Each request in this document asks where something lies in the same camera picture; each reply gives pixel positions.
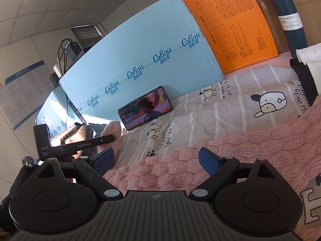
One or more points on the black folded garment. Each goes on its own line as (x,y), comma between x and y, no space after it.
(304,74)

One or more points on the dark blue vacuum bottle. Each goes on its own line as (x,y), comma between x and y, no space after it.
(291,24)

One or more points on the smartphone playing video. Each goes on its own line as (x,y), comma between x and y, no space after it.
(146,108)

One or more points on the wall notice poster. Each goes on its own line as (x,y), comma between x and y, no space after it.
(24,93)

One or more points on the orange box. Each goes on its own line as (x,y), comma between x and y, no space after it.
(236,30)

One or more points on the light blue Cabou box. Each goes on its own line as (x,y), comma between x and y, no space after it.
(160,46)

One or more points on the white folded garment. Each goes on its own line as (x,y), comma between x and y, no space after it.
(310,56)

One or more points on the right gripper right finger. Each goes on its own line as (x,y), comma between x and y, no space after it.
(222,173)

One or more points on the brown cardboard box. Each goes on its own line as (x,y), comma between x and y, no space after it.
(309,12)

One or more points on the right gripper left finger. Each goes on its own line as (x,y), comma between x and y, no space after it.
(93,169)

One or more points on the cartoon print bed sheet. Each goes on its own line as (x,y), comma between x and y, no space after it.
(251,101)

